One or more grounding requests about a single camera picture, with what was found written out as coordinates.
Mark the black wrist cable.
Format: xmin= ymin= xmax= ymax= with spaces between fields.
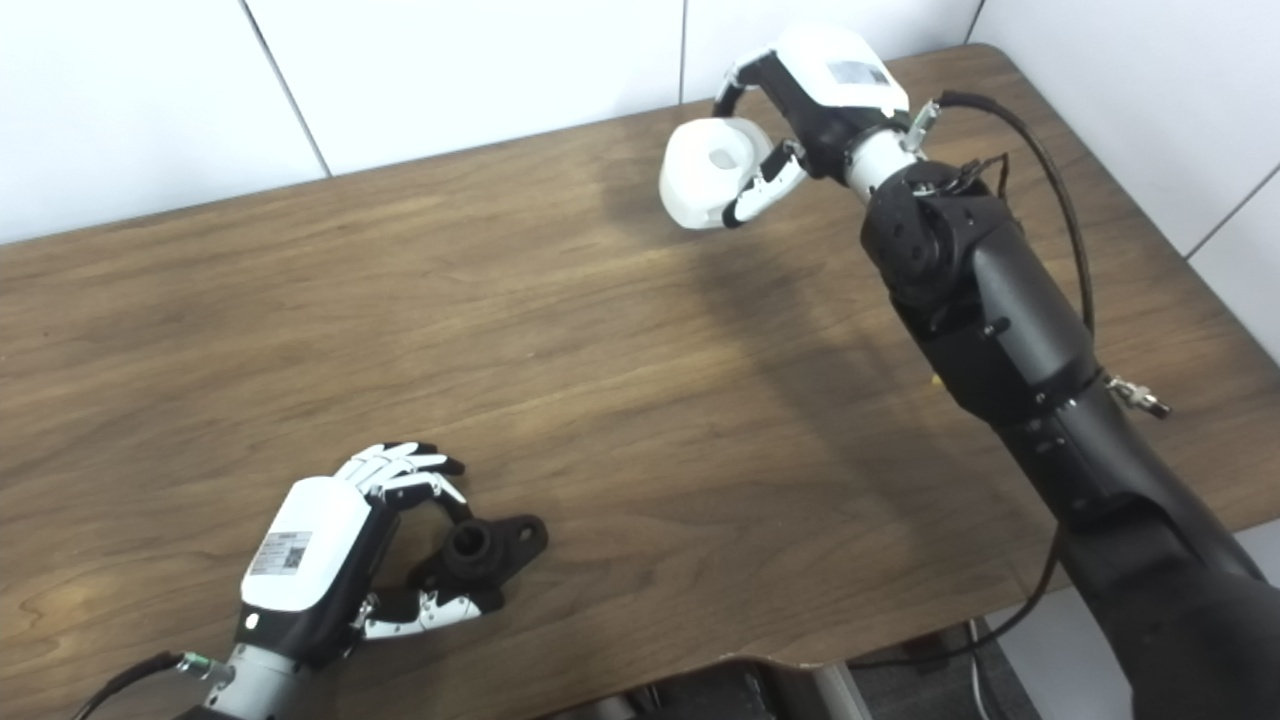
xmin=905 ymin=90 xmax=1097 ymax=337
xmin=70 ymin=651 xmax=237 ymax=720

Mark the thin black right arm wire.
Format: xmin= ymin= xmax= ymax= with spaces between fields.
xmin=945 ymin=152 xmax=1011 ymax=201

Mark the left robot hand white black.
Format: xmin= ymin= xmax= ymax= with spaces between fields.
xmin=235 ymin=441 xmax=506 ymax=666

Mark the black hanging cable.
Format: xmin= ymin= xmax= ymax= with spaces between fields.
xmin=848 ymin=525 xmax=1063 ymax=669

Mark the dark robot torso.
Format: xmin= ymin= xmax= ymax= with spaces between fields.
xmin=545 ymin=657 xmax=853 ymax=720

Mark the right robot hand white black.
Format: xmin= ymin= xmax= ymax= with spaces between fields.
xmin=712 ymin=25 xmax=913 ymax=229

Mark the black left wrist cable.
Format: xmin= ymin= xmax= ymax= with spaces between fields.
xmin=70 ymin=651 xmax=237 ymax=720

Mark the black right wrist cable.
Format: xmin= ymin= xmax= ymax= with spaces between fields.
xmin=905 ymin=90 xmax=1097 ymax=337

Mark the round white plastic piece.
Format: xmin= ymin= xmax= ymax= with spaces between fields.
xmin=659 ymin=117 xmax=776 ymax=231

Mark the black plastic holder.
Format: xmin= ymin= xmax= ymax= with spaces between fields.
xmin=405 ymin=514 xmax=549 ymax=601

